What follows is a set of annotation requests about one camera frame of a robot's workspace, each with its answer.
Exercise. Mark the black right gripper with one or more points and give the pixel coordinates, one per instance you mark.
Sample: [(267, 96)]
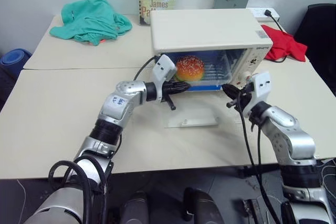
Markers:
[(246, 96)]

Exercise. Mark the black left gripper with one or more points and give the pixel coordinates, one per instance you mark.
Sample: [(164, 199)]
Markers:
[(170, 89)]

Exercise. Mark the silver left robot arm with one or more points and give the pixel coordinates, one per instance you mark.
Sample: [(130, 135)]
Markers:
[(123, 103)]

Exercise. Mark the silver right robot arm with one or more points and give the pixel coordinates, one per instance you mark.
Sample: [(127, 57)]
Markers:
[(294, 140)]

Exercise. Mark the glass toaster oven door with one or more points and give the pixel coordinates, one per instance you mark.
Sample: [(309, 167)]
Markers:
[(191, 119)]

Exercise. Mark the white toaster oven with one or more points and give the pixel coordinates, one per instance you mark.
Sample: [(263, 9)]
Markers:
[(204, 30)]

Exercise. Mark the toy hamburger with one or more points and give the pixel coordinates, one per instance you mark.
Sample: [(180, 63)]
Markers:
[(190, 68)]

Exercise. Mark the red crumpled cloth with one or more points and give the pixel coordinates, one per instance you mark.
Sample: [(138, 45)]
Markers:
[(283, 43)]

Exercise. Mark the white power strip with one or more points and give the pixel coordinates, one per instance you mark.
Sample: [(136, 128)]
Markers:
[(258, 13)]

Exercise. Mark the black office chair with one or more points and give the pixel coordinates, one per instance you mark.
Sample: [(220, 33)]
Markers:
[(320, 37)]

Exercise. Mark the green crumpled cloth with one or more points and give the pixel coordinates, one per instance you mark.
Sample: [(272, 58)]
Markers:
[(89, 22)]

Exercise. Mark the dark rounded shape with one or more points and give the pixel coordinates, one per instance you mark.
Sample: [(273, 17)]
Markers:
[(202, 208), (136, 208)]

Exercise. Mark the blue rolled mat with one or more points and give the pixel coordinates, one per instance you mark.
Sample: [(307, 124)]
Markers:
[(14, 60)]

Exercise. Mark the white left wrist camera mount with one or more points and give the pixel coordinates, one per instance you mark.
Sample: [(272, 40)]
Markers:
[(164, 69)]

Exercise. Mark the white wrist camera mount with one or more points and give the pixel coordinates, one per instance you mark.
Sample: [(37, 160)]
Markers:
[(262, 85), (164, 69)]

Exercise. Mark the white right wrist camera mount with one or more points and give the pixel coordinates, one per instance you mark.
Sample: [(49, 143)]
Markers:
[(262, 85)]

